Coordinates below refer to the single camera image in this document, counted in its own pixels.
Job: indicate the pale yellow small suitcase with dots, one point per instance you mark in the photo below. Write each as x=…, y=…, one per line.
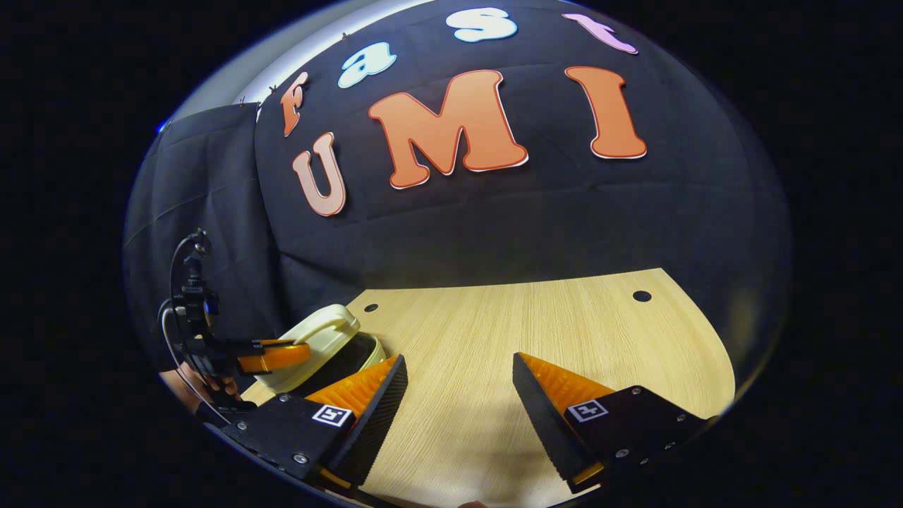
x=324, y=328

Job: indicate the black backdrop cloth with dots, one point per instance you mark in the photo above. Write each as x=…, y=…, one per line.
x=529, y=226

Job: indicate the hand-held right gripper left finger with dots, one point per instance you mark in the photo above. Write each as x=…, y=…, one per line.
x=374, y=423

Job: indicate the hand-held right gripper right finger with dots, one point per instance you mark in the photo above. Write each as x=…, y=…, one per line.
x=543, y=423

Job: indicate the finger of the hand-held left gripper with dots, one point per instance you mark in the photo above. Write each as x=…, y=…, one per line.
x=275, y=358

